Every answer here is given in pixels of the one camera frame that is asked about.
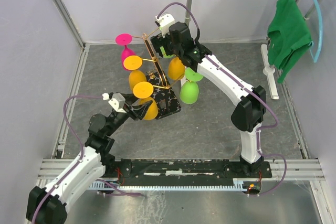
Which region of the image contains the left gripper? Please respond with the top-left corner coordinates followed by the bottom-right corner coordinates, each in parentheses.
top-left (105, 91), bottom-right (153, 136)

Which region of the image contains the green wine glass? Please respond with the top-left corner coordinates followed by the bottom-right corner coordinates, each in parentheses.
top-left (160, 46), bottom-right (175, 59)
top-left (180, 67), bottom-right (203, 104)

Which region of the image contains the orange wine glass front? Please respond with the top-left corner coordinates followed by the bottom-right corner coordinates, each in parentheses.
top-left (133, 81), bottom-right (158, 121)

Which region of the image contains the orange wine glass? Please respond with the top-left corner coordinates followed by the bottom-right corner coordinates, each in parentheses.
top-left (167, 57), bottom-right (185, 80)
top-left (133, 81), bottom-right (158, 121)
top-left (123, 55), bottom-right (146, 90)

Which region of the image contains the pink plastic cup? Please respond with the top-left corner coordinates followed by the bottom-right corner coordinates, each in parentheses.
top-left (115, 33), bottom-right (136, 70)

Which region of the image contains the green wine glass front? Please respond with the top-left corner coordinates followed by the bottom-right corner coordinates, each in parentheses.
top-left (180, 67), bottom-right (203, 104)

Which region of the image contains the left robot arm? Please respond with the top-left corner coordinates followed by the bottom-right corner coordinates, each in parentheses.
top-left (26, 92), bottom-right (153, 223)

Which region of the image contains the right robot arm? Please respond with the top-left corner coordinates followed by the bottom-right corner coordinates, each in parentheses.
top-left (150, 22), bottom-right (266, 177)

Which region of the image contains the gold wine glass rack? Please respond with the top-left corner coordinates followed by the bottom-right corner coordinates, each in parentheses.
top-left (132, 28), bottom-right (182, 120)

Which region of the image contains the green cloth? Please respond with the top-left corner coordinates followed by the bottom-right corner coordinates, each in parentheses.
top-left (267, 0), bottom-right (312, 83)

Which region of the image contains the blue clothes hanger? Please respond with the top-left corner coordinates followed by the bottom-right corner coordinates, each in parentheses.
top-left (309, 0), bottom-right (323, 63)

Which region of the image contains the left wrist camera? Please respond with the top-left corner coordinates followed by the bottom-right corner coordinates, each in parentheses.
top-left (102, 93), bottom-right (126, 113)

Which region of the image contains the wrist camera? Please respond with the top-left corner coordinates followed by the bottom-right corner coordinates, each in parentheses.
top-left (102, 93), bottom-right (126, 113)
top-left (155, 13), bottom-right (175, 38)

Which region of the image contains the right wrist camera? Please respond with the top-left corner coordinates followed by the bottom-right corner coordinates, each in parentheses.
top-left (155, 13), bottom-right (175, 38)

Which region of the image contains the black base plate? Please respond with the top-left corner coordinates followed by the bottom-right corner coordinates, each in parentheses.
top-left (103, 159), bottom-right (272, 187)

